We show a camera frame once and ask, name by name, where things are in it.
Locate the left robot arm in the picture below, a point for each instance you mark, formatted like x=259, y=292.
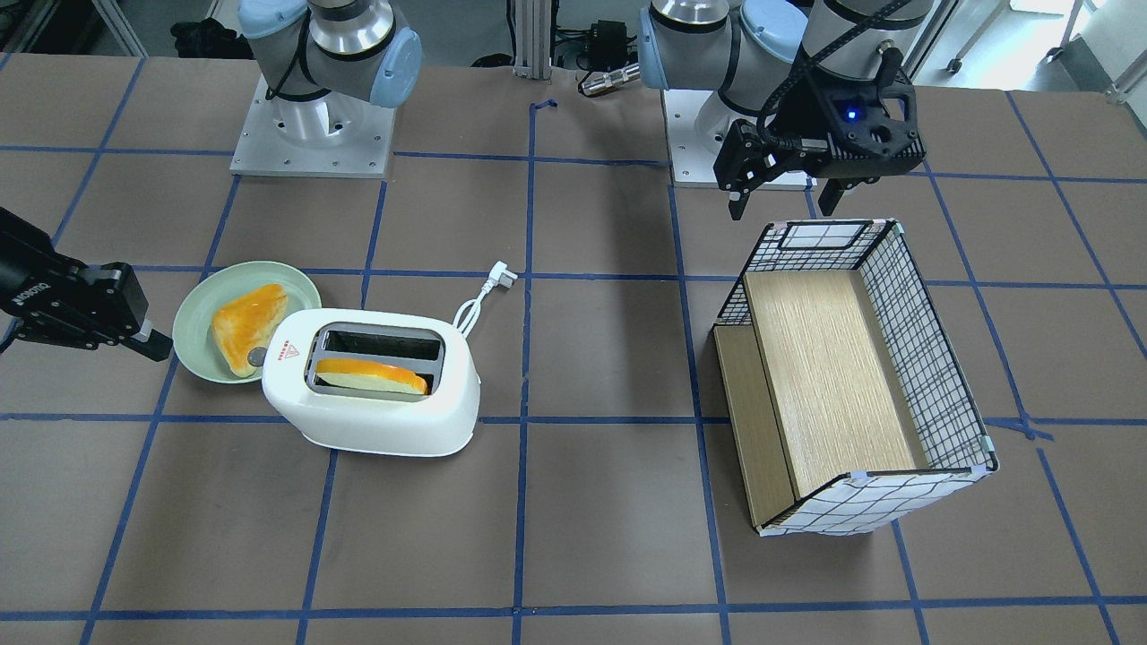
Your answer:
x=754, y=52

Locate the aluminium frame post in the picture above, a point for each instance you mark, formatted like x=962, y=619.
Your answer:
x=533, y=31

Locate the metal connector on table edge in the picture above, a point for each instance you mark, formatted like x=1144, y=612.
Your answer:
x=596, y=84

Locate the white two-slot toaster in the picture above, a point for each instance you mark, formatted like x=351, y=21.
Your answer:
x=394, y=424

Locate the bread slice on plate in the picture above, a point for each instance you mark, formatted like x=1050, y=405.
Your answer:
x=248, y=322

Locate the bread slice in toaster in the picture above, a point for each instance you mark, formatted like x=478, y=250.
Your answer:
x=366, y=375

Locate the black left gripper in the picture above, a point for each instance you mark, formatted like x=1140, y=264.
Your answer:
x=805, y=114

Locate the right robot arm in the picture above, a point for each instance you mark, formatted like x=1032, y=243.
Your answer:
x=332, y=76

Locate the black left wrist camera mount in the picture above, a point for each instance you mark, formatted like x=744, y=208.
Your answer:
x=853, y=129

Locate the wire grid shelf with wood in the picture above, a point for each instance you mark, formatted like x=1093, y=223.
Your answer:
x=848, y=405

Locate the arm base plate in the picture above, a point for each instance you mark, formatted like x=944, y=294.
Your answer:
x=330, y=137
x=696, y=121

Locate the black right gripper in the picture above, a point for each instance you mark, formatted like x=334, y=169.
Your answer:
x=43, y=269

